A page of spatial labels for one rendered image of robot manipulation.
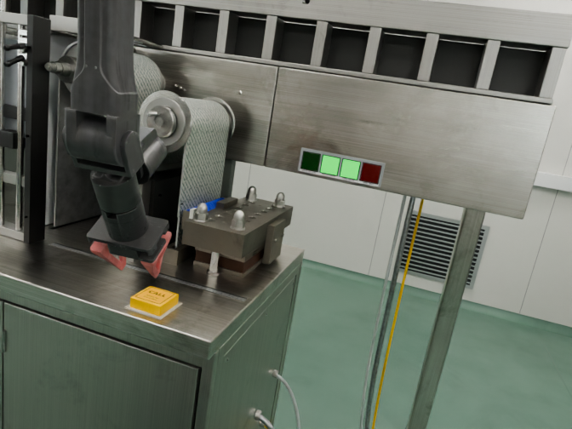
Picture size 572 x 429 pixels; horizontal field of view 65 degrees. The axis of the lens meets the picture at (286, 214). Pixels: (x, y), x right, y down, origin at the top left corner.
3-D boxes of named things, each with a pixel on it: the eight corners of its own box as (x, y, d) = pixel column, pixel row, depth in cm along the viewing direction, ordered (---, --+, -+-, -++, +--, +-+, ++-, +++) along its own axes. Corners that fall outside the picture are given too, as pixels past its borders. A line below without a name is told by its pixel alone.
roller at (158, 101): (140, 141, 111) (144, 94, 108) (192, 138, 135) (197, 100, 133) (181, 149, 108) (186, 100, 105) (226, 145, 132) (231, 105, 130)
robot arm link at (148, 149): (57, 128, 54) (122, 140, 53) (107, 86, 62) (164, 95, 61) (83, 203, 62) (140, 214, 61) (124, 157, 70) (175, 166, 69)
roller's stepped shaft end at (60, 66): (40, 72, 104) (41, 58, 103) (60, 75, 109) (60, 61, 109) (52, 74, 103) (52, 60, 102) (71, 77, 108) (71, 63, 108)
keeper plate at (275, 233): (261, 263, 122) (267, 225, 120) (273, 253, 132) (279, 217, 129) (270, 265, 122) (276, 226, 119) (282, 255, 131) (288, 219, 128)
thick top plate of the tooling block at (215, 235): (181, 243, 110) (184, 220, 108) (244, 213, 147) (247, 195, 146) (241, 259, 105) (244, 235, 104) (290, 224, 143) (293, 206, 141)
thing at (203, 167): (177, 217, 113) (184, 144, 109) (218, 202, 135) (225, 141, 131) (179, 217, 113) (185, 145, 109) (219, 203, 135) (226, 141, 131)
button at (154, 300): (128, 307, 89) (129, 296, 89) (149, 295, 96) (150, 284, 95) (159, 317, 87) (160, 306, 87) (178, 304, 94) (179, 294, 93)
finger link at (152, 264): (139, 254, 76) (128, 213, 69) (178, 262, 75) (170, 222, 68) (118, 284, 71) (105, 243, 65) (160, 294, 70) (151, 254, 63)
